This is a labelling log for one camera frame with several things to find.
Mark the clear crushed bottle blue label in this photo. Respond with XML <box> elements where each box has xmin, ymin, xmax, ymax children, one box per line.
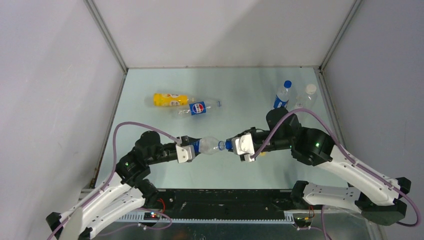
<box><xmin>192</xmin><ymin>136</ymin><xmax>226</xmax><ymax>155</ymax></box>

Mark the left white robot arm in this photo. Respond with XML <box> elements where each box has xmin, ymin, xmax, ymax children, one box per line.
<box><xmin>46</xmin><ymin>131</ymin><xmax>199</xmax><ymax>240</ymax></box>

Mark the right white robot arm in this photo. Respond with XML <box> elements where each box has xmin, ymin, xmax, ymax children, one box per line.
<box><xmin>224</xmin><ymin>108</ymin><xmax>411</xmax><ymax>226</ymax></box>

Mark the standing Pepsi bottle blue cap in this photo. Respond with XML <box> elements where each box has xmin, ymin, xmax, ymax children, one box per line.
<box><xmin>273</xmin><ymin>80</ymin><xmax>292</xmax><ymax>109</ymax></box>

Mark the large clear bottle white cap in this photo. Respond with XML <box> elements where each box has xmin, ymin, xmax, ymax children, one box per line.
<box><xmin>295</xmin><ymin>84</ymin><xmax>318</xmax><ymax>110</ymax></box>

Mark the yellow juice bottle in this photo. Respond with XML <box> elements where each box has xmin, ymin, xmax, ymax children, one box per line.
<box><xmin>153</xmin><ymin>93</ymin><xmax>196</xmax><ymax>107</ymax></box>

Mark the lying uncapped Pepsi bottle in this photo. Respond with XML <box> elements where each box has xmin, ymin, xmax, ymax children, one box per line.
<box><xmin>176</xmin><ymin>100</ymin><xmax>223</xmax><ymax>117</ymax></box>

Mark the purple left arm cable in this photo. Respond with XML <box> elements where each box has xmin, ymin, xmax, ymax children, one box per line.
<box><xmin>46</xmin><ymin>121</ymin><xmax>183</xmax><ymax>240</ymax></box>

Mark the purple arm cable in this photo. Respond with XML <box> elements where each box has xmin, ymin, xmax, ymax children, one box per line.
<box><xmin>251</xmin><ymin>108</ymin><xmax>423</xmax><ymax>228</ymax></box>
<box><xmin>46</xmin><ymin>121</ymin><xmax>183</xmax><ymax>240</ymax></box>

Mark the grey slotted cable duct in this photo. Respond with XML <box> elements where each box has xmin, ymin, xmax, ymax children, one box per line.
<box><xmin>112</xmin><ymin>211</ymin><xmax>296</xmax><ymax>224</ymax></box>

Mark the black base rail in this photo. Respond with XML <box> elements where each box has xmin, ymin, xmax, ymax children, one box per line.
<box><xmin>144</xmin><ymin>187</ymin><xmax>310</xmax><ymax>221</ymax></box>

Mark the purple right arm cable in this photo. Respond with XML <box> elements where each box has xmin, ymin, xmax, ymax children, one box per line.
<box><xmin>251</xmin><ymin>108</ymin><xmax>423</xmax><ymax>228</ymax></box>

